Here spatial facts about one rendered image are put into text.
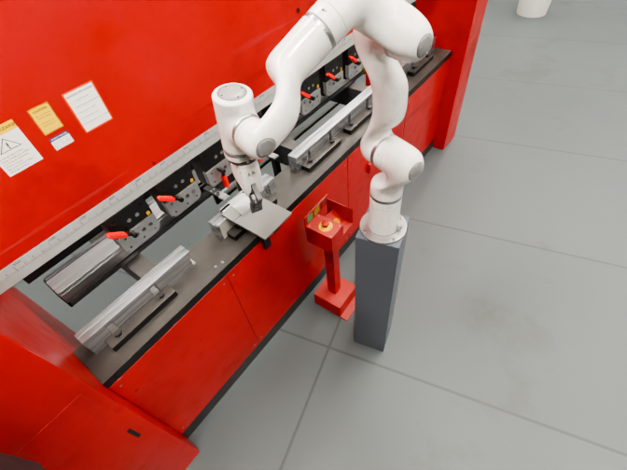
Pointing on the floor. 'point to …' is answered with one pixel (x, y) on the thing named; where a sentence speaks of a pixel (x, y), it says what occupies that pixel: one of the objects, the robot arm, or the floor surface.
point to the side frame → (453, 12)
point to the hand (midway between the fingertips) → (249, 197)
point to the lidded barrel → (533, 7)
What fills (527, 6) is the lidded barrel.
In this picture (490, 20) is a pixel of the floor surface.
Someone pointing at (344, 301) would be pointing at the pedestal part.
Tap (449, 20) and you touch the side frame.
